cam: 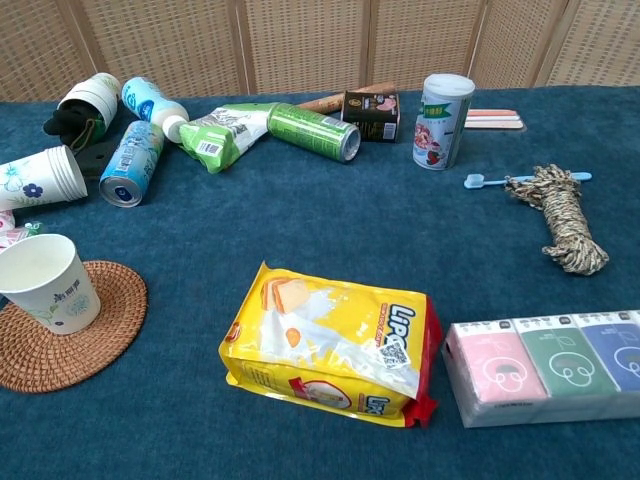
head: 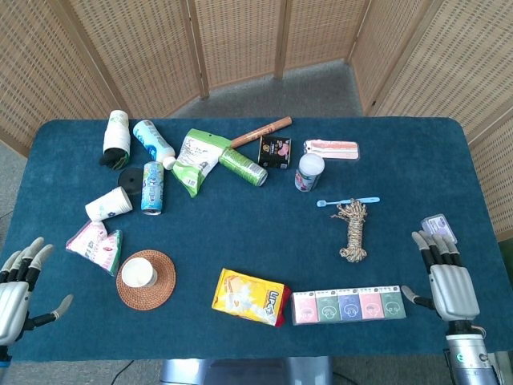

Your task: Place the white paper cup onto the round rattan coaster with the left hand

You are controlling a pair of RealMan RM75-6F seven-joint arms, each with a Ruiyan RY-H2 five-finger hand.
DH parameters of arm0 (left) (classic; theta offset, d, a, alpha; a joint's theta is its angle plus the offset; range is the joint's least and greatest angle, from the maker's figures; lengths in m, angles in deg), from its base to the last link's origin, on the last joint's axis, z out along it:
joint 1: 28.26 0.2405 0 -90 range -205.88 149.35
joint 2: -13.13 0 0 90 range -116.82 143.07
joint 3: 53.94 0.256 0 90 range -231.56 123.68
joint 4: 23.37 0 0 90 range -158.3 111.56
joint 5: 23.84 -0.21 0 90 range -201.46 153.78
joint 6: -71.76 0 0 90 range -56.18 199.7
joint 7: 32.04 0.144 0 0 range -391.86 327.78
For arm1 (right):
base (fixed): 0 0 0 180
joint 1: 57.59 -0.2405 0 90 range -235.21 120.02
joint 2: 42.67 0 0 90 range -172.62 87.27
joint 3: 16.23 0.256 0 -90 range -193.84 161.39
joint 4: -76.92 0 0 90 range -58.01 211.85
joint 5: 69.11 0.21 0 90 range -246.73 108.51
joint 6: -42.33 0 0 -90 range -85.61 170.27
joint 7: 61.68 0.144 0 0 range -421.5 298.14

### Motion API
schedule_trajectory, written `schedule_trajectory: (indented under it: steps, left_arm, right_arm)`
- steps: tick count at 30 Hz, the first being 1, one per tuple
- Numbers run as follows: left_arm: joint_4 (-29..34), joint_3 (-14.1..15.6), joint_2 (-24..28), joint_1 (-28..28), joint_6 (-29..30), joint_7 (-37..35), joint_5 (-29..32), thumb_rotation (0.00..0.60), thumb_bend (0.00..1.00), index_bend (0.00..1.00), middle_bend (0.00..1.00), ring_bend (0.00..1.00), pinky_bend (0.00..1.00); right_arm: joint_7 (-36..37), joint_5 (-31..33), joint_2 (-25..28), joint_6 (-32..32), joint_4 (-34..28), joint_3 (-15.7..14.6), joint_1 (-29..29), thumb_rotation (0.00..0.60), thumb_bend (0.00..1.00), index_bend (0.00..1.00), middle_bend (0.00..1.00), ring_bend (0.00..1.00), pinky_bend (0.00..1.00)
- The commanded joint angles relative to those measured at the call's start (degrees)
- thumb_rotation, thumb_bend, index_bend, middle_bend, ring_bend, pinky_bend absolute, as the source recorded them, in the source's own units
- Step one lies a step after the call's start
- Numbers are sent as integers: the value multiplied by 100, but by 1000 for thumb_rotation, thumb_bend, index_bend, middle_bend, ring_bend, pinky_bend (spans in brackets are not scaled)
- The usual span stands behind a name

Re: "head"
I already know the plain white paper cup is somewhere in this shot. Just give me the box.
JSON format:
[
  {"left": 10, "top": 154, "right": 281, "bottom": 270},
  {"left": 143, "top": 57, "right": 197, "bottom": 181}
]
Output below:
[{"left": 121, "top": 256, "right": 158, "bottom": 288}]

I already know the blue table cloth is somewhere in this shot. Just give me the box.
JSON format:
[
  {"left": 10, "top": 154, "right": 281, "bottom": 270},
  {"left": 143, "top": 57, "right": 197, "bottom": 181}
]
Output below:
[{"left": 0, "top": 116, "right": 513, "bottom": 362}]

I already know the woven folding screen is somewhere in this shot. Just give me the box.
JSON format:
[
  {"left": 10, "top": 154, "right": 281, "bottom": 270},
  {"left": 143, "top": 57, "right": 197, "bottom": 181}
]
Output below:
[
  {"left": 347, "top": 0, "right": 513, "bottom": 241},
  {"left": 0, "top": 0, "right": 372, "bottom": 157}
]

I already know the pink blister pack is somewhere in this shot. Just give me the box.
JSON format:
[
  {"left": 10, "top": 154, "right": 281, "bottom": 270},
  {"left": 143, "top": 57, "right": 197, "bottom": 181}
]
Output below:
[{"left": 303, "top": 139, "right": 361, "bottom": 162}]

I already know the black green fabric piece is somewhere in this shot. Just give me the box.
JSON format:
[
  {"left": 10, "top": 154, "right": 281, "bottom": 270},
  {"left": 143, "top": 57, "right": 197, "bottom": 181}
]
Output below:
[{"left": 99, "top": 147, "right": 131, "bottom": 171}]

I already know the printed white paper cup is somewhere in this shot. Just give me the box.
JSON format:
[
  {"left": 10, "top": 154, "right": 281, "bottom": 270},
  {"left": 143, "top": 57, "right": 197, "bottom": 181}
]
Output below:
[{"left": 84, "top": 186, "right": 134, "bottom": 222}]

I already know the clear purple card box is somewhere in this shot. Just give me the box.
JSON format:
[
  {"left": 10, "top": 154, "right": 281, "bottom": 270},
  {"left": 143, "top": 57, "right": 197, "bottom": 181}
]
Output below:
[{"left": 420, "top": 213, "right": 458, "bottom": 245}]

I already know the black round disc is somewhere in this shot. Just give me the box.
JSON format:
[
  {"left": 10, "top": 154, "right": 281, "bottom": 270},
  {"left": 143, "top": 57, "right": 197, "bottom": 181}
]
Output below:
[{"left": 117, "top": 167, "right": 144, "bottom": 196}]

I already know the black floor cable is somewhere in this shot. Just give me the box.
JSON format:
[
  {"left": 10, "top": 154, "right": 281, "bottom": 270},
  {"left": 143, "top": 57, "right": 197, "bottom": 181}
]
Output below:
[{"left": 110, "top": 359, "right": 135, "bottom": 385}]

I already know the blue drink can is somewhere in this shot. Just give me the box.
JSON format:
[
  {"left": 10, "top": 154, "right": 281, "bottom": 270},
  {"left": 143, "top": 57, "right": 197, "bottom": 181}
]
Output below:
[{"left": 140, "top": 160, "right": 165, "bottom": 217}]

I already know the brown wooden stick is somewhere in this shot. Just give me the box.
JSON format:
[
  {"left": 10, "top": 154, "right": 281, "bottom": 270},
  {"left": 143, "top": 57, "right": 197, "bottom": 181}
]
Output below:
[{"left": 230, "top": 115, "right": 293, "bottom": 148}]

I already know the yellow snack bag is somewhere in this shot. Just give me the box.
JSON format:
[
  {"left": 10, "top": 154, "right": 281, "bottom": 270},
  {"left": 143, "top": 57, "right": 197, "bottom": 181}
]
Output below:
[{"left": 211, "top": 267, "right": 293, "bottom": 328}]

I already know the small black box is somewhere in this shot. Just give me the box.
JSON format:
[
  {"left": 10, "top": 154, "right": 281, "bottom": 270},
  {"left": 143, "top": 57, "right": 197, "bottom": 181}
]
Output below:
[{"left": 257, "top": 135, "right": 293, "bottom": 170}]

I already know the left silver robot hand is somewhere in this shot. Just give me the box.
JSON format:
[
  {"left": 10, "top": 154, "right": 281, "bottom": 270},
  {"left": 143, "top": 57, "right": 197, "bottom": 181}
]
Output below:
[{"left": 0, "top": 236, "right": 75, "bottom": 348}]

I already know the green drink can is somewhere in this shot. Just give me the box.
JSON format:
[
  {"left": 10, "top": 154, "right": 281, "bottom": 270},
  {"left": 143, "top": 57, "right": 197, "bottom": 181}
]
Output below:
[{"left": 218, "top": 147, "right": 269, "bottom": 188}]

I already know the white lid purple can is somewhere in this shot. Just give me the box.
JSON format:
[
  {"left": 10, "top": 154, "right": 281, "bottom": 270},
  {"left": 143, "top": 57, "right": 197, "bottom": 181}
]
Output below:
[{"left": 294, "top": 152, "right": 326, "bottom": 193}]

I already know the beige braided rope bundle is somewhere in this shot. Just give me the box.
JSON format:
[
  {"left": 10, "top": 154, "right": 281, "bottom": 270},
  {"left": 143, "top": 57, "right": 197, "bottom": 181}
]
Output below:
[{"left": 330, "top": 199, "right": 369, "bottom": 264}]

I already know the green white snack bag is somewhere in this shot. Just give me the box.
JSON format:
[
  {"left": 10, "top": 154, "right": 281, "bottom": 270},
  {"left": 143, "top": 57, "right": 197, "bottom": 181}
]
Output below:
[{"left": 172, "top": 128, "right": 232, "bottom": 199}]

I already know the round woven rattan coaster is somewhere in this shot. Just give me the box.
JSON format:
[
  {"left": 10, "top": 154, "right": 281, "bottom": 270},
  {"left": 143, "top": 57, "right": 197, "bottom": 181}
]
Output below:
[{"left": 115, "top": 249, "right": 177, "bottom": 312}]

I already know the multicolour tissue pack row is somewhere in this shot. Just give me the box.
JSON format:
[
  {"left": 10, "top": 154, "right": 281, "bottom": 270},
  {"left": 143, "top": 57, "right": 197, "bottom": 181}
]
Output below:
[{"left": 291, "top": 285, "right": 407, "bottom": 326}]

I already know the light blue toothbrush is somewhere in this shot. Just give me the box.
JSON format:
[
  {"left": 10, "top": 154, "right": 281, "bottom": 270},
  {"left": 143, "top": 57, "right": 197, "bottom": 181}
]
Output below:
[{"left": 316, "top": 196, "right": 381, "bottom": 209}]

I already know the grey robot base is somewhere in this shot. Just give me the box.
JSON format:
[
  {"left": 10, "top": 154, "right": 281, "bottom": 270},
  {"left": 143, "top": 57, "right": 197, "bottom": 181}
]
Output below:
[{"left": 159, "top": 355, "right": 334, "bottom": 385}]

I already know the pink white snack bag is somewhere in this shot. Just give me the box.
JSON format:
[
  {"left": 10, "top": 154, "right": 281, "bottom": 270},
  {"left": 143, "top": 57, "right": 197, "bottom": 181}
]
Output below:
[{"left": 65, "top": 219, "right": 123, "bottom": 278}]

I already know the blue white plastic bottle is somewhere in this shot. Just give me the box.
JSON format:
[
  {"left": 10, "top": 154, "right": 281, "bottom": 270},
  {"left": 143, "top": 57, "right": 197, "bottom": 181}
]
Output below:
[{"left": 132, "top": 119, "right": 177, "bottom": 171}]

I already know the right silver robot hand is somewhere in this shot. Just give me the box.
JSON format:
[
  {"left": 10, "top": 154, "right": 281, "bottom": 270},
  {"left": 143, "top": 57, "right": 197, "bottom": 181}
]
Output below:
[{"left": 400, "top": 229, "right": 481, "bottom": 322}]

